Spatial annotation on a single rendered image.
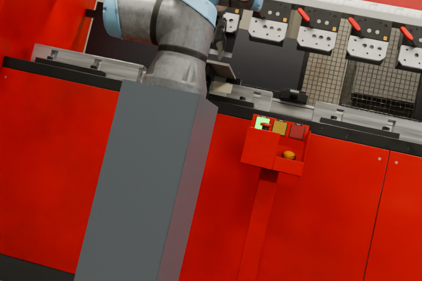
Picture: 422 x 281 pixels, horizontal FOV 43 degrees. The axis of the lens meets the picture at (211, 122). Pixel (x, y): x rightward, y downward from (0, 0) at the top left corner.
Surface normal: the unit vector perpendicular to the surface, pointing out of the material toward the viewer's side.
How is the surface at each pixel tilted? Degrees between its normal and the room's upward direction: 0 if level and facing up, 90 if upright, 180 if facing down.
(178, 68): 72
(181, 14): 89
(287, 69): 90
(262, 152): 90
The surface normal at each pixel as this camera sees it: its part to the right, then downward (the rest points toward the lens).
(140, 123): -0.23, -0.12
